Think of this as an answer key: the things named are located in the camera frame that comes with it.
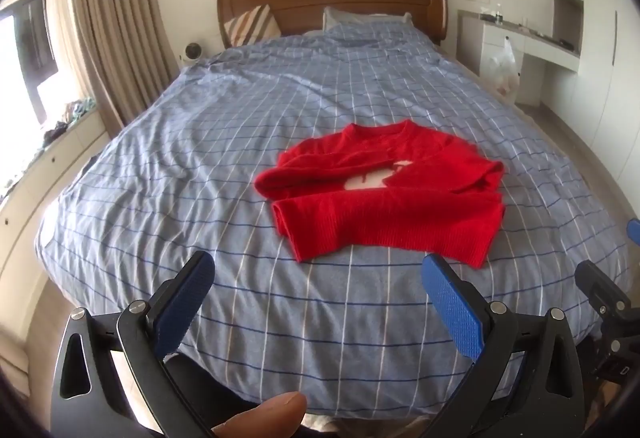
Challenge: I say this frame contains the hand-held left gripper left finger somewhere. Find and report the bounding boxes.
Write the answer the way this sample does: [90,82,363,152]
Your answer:
[50,250,221,438]

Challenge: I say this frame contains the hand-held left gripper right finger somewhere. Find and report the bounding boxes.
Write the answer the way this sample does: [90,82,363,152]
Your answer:
[421,254,587,438]

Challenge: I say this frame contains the red knitted sweater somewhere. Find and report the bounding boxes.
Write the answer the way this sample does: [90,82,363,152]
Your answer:
[254,120,506,269]

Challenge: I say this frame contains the person's left hand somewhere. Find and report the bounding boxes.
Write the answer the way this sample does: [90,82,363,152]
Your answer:
[211,392,308,438]

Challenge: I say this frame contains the bed with blue checked duvet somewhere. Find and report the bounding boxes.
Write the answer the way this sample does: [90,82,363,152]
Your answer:
[35,22,632,419]

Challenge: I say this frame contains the white windowsill cabinet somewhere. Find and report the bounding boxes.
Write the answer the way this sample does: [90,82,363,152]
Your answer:
[0,110,112,301]

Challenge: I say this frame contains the white wardrobe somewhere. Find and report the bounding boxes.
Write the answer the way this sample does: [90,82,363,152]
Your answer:
[547,0,640,191]

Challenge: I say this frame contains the white plastic bag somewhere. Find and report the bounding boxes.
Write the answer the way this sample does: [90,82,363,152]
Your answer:
[487,38,522,96]

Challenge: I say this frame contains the clutter on windowsill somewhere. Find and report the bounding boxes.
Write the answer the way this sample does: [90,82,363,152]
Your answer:
[0,96,99,199]

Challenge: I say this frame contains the white desk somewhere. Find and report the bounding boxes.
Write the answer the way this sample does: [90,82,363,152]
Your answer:
[457,8,584,107]

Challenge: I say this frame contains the striped cushion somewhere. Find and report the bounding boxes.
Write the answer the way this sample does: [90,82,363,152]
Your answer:
[224,4,282,49]

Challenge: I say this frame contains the window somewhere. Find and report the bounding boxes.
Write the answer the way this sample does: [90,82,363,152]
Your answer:
[0,0,62,125]

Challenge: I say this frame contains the grey pillow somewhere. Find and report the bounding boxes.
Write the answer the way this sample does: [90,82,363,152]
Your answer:
[322,6,414,32]

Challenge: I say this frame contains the beige curtain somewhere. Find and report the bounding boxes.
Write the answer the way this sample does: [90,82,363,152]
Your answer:
[67,0,182,133]

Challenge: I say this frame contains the wooden headboard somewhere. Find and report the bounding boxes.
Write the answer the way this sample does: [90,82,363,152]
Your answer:
[217,0,447,49]

